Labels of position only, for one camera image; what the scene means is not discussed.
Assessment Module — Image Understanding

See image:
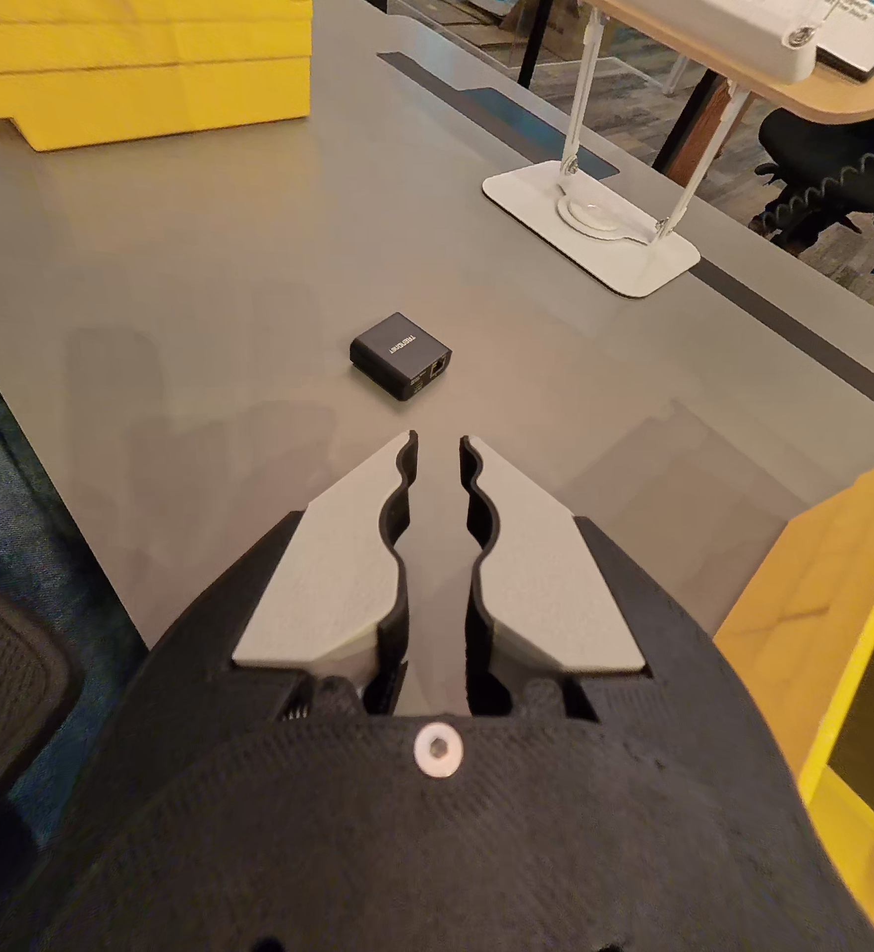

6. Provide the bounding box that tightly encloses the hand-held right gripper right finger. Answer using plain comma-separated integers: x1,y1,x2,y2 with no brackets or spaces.
459,434,646,717

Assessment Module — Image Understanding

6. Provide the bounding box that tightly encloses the black mesh office chair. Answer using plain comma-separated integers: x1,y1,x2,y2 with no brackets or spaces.
0,588,84,819

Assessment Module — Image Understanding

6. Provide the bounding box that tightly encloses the white display stand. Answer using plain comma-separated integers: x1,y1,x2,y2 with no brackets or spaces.
481,0,817,298

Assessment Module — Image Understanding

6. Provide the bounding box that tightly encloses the large yellow plastic bin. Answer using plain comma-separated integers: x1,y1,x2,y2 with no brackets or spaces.
712,446,874,952

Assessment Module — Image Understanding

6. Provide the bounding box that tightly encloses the wooden display board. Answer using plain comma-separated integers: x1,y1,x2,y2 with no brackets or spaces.
593,0,874,125

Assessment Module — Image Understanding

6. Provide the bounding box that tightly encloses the person's leg in jeans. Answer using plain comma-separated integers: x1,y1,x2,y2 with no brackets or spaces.
0,327,148,827

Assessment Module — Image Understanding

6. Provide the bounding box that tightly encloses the black network adapter box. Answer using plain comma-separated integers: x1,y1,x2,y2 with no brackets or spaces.
349,312,453,403

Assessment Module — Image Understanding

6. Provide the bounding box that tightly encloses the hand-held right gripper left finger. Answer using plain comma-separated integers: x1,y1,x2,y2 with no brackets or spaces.
231,429,420,716

